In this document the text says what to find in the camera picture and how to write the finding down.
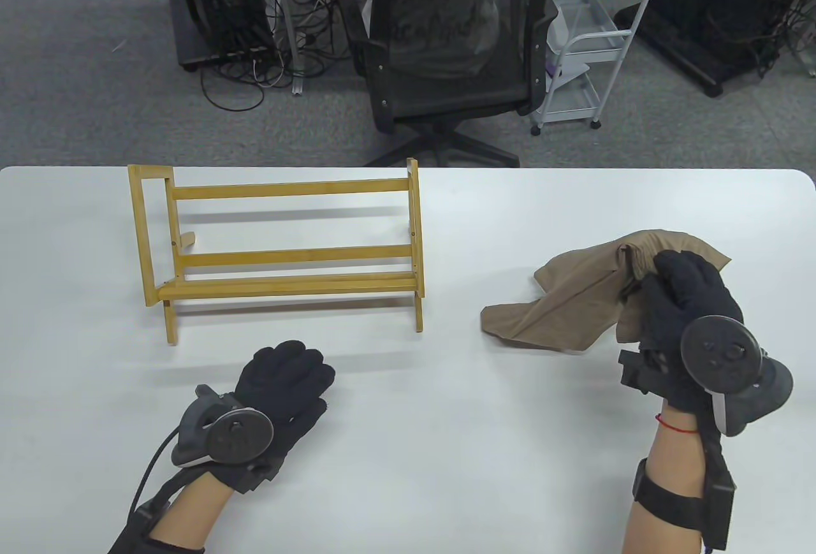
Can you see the grey right hand controller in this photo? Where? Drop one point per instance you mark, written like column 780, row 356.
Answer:
column 720, row 350

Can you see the grey left hand controller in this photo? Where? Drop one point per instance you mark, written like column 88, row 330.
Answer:
column 239, row 436

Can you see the black mesh office chair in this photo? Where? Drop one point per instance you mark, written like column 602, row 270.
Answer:
column 446, row 95

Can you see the wooden book rack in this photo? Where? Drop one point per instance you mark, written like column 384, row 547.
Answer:
column 287, row 189

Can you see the person's right hand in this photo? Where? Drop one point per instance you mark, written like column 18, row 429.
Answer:
column 688, row 289

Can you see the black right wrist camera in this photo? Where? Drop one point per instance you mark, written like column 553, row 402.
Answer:
column 637, row 372

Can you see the person's left forearm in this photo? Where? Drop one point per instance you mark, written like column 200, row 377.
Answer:
column 188, row 516

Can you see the grey hand controller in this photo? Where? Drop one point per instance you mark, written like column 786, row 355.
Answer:
column 239, row 436
column 720, row 350

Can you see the person's right forearm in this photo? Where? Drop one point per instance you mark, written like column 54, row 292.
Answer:
column 663, row 458

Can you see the white metal table leg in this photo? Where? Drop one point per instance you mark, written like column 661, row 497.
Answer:
column 292, row 37

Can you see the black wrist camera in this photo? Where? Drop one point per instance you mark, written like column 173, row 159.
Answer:
column 637, row 372
column 258, row 481

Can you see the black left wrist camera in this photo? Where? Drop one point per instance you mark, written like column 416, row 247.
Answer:
column 258, row 481

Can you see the person's left hand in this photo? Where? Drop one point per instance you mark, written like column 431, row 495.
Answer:
column 280, row 375

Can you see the tan shorts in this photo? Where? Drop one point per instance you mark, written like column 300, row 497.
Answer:
column 561, row 305

